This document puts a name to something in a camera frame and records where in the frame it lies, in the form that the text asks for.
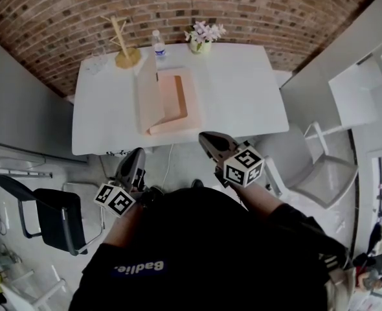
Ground white frame chair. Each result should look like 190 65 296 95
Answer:
0 266 69 311

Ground potted pink flowers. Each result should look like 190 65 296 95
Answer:
183 20 227 55

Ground white cabinet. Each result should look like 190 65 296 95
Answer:
279 0 382 133

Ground clear drinking glass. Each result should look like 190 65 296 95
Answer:
91 51 109 75

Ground person's black shirt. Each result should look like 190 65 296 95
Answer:
70 186 354 311

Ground person's left forearm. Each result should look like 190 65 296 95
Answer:
104 202 145 249

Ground grey cabinet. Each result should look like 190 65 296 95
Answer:
0 27 76 165

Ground person's right forearm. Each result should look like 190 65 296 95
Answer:
235 182 284 217

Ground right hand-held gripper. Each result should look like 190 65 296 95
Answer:
198 131 265 188

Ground black office chair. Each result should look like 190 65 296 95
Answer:
0 173 104 257

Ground clear plastic water bottle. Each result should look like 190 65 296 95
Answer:
151 29 168 62

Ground wooden mug tree stand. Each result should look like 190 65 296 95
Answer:
100 14 142 69

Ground pink folder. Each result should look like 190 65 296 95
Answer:
133 54 206 138

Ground white power cable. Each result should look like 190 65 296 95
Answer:
161 143 175 188

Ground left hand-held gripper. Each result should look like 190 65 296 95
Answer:
94 147 147 218

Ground grey white-framed chair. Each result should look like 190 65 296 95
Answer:
254 121 360 211

